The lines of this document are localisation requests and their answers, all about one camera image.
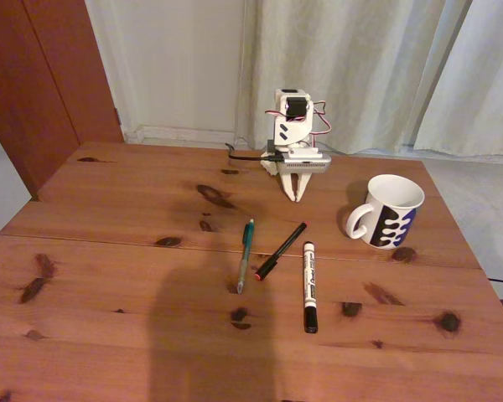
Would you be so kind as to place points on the black pen red ends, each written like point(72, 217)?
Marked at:
point(281, 251)

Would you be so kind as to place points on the green mechanical pencil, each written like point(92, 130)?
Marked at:
point(246, 255)

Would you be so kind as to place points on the white marker black cap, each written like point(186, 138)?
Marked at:
point(309, 285)

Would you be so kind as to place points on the white table clamp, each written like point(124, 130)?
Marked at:
point(270, 167)

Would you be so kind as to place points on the white mug black blue pattern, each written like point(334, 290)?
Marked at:
point(402, 226)

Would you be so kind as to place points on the white baseboard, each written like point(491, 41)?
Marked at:
point(180, 133)

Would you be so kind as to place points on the white curtain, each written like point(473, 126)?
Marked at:
point(486, 84)
point(402, 50)

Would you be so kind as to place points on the brown wooden cabinet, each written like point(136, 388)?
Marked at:
point(33, 84)

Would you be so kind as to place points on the pale grey panel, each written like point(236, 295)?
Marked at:
point(0, 188)

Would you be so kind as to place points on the silver camera box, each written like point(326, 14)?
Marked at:
point(306, 161)

